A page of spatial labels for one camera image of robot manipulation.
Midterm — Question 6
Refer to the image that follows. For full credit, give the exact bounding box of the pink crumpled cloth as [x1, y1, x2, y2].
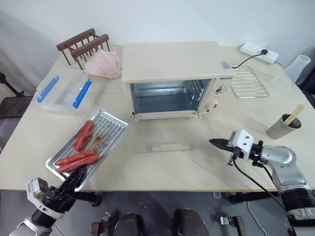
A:
[85, 50, 123, 79]

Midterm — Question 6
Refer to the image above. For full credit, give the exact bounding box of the white power strip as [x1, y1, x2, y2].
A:
[240, 42, 280, 65]

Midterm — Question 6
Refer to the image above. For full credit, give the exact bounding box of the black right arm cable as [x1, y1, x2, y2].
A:
[227, 147, 288, 212]

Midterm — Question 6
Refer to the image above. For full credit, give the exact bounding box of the dark brown wooden rack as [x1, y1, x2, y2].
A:
[56, 29, 110, 68]

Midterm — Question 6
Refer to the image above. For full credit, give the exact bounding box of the translucent plastic jug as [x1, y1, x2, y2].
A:
[270, 55, 310, 88]

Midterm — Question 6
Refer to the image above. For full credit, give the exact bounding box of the glass oven door with handle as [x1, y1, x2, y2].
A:
[132, 115, 212, 154]

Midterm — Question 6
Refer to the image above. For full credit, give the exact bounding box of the white floor cable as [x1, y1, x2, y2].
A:
[247, 201, 268, 236]

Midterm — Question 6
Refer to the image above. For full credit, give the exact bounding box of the grey metal cup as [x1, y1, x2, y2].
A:
[266, 114, 302, 140]

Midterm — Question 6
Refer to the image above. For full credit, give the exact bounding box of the black chair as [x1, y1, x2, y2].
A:
[296, 44, 315, 109]

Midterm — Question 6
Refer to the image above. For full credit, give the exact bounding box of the blue container latch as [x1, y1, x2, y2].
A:
[36, 75, 61, 103]
[72, 79, 93, 109]

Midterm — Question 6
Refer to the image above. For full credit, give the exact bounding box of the wooden chopstick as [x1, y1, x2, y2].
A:
[285, 104, 303, 122]
[287, 105, 306, 125]

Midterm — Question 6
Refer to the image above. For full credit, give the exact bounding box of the clear plastic storage container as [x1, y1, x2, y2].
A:
[35, 68, 94, 116]

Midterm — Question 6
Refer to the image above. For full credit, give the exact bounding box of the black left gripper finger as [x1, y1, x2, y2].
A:
[63, 169, 82, 191]
[76, 166, 89, 189]

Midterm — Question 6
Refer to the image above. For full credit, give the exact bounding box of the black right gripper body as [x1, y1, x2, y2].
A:
[226, 144, 245, 165]

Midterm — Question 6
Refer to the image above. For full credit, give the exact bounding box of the dark rounded shape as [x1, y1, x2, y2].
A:
[173, 208, 210, 236]
[115, 212, 146, 236]

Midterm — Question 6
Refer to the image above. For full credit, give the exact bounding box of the silver wire oven rack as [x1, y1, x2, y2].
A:
[230, 65, 269, 99]

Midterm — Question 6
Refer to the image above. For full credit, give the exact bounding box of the red sausage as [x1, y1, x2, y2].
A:
[73, 127, 92, 152]
[58, 154, 100, 170]
[58, 161, 98, 173]
[55, 150, 96, 166]
[78, 120, 95, 144]

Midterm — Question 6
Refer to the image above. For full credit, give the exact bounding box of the dark floor mat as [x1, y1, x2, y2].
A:
[0, 95, 35, 120]

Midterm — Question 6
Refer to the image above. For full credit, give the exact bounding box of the silver metal baking tray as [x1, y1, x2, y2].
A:
[46, 110, 129, 192]

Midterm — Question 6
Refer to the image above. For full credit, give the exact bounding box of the cream toaster oven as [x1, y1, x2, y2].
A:
[122, 41, 237, 123]

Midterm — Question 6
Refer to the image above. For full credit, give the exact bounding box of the cream timer knob red mark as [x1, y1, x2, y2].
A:
[206, 99, 220, 113]

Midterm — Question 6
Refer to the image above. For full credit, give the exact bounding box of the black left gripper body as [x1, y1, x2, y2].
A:
[43, 181, 77, 214]

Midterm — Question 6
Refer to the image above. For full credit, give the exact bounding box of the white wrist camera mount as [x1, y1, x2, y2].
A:
[228, 129, 254, 161]
[25, 177, 65, 220]

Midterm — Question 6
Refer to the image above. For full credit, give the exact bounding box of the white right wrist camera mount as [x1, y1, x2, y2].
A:
[228, 129, 254, 161]

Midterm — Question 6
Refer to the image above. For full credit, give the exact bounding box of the black table frame bracket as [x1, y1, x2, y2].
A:
[222, 191, 281, 204]
[73, 191, 102, 207]

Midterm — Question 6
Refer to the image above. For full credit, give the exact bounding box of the black oven power cable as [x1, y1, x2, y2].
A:
[230, 53, 263, 69]

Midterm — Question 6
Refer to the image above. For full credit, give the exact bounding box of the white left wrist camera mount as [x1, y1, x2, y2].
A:
[25, 177, 65, 220]

